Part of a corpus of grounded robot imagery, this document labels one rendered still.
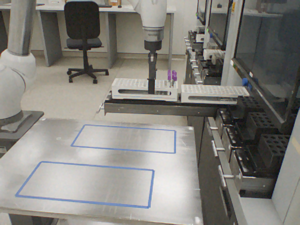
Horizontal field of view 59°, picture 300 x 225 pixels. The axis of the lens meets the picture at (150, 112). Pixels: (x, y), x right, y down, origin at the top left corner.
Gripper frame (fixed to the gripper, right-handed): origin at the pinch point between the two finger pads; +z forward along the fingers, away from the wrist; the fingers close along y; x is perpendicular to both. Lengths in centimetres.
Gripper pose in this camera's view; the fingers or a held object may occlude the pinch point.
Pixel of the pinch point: (152, 84)
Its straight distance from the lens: 121.9
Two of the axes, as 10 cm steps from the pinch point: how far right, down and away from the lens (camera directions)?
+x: 10.0, 0.4, -0.5
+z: -0.2, 8.9, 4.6
